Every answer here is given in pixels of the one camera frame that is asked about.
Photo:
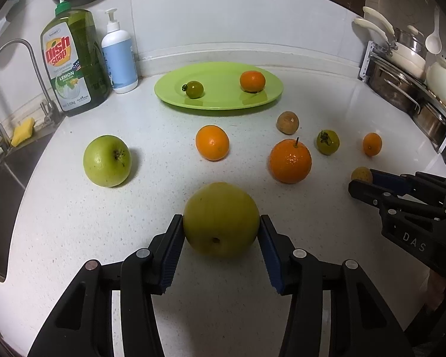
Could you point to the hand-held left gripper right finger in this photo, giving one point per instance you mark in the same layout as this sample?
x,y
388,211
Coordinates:
x,y
269,256

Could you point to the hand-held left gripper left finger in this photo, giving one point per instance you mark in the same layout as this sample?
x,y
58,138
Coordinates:
x,y
173,256

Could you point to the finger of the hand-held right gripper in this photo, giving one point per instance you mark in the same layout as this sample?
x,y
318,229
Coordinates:
x,y
368,191
390,183

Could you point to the brown round fruit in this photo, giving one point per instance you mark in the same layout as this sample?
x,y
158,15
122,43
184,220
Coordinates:
x,y
287,122
360,174

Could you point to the small orange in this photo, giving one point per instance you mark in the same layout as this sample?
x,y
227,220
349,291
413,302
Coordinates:
x,y
372,144

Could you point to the yellow-green pear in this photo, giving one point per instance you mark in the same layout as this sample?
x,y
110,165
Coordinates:
x,y
221,219

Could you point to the large orange with stem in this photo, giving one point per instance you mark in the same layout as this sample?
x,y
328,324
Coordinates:
x,y
290,161

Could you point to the green apple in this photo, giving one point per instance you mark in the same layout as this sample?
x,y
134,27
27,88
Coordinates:
x,y
107,160

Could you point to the medium orange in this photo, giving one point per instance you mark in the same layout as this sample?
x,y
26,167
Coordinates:
x,y
212,143

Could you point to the green plate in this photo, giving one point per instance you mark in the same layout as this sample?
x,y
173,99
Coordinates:
x,y
219,89

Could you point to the person's right hand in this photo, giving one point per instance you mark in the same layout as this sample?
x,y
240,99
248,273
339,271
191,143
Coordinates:
x,y
438,293

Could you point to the green tomato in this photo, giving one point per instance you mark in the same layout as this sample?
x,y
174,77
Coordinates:
x,y
195,90
327,142

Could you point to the steel pot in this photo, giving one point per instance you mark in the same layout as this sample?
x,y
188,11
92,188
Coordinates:
x,y
431,122
390,85

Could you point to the white ceramic pot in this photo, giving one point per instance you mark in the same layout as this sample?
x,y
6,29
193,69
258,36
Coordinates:
x,y
442,81

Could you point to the glass lid pot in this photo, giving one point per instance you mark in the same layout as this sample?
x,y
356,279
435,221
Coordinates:
x,y
410,39

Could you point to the white ladle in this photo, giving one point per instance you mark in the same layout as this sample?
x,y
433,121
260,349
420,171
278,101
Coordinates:
x,y
433,41

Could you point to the orange tangerine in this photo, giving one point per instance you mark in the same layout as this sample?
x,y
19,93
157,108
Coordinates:
x,y
252,81

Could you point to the steel sink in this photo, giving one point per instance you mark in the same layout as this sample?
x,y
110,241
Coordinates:
x,y
7,193

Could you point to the yellow sponge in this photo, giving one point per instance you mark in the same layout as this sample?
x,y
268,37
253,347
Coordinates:
x,y
23,132

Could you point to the white pump bottle blue label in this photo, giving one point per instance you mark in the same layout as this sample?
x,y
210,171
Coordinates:
x,y
119,63

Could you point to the green dish soap bottle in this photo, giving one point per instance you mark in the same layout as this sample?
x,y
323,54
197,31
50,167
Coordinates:
x,y
74,63

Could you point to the thin gooseneck faucet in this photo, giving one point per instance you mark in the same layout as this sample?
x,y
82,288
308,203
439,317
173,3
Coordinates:
x,y
37,67

